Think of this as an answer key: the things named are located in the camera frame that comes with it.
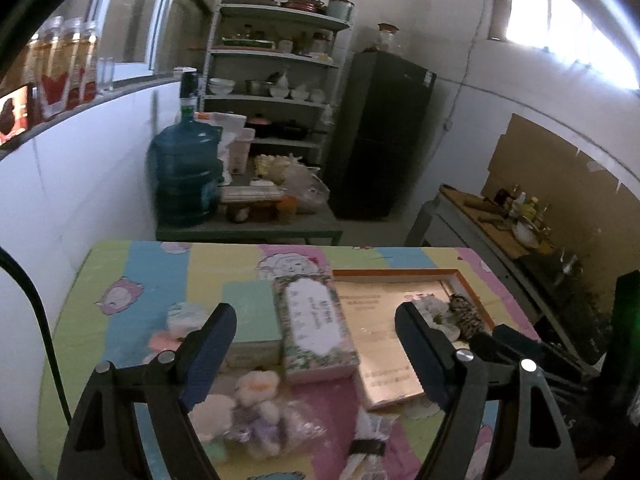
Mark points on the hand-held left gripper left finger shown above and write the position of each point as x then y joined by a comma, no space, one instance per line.
210,355

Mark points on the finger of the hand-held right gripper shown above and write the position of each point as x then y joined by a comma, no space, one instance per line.
492,350
530,342

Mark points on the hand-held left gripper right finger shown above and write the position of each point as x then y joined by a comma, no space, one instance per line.
420,355

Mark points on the small green tissue pack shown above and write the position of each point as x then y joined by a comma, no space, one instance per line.
186,317

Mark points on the leopard print scrunchie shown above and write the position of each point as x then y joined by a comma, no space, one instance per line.
467,317

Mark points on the wooden framed copper board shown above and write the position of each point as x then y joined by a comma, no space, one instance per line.
380,320

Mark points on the mint green box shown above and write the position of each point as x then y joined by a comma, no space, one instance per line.
250,317

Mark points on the bag of plush toys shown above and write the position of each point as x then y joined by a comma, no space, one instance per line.
255,410

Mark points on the clear packet with black band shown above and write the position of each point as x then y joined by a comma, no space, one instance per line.
367,442

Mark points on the floral tissue pack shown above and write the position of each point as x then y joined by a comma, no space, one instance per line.
315,330

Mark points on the white bowl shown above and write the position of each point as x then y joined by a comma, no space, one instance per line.
525,234

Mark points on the cartoon printed tablecloth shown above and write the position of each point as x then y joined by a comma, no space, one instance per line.
130,275

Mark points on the kitchen counter with cutting board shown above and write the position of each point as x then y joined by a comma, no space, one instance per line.
480,230

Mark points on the low green table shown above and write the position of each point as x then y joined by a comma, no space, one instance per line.
250,225

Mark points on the group of condiment bottles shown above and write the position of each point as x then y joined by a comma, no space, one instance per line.
522,205

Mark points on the cardboard sheet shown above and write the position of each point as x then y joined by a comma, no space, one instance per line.
565,185

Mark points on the blue water jug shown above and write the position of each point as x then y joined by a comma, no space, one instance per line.
185,170

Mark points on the clear plastic bag of food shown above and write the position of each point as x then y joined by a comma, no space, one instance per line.
305,182

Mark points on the white plastic container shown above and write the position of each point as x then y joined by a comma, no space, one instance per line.
240,152

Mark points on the dark green fridge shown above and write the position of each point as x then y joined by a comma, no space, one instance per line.
382,135

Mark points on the white metal shelf rack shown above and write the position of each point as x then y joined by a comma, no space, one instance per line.
275,75

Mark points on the red picture screen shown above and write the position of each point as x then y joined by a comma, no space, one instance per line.
15,115

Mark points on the bright window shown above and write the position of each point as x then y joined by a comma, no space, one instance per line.
565,30

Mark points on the glass jar with brown lid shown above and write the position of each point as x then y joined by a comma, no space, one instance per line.
388,35

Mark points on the sliding glass window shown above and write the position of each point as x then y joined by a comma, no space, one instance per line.
135,15

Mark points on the teal pot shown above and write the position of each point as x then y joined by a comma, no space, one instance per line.
340,8

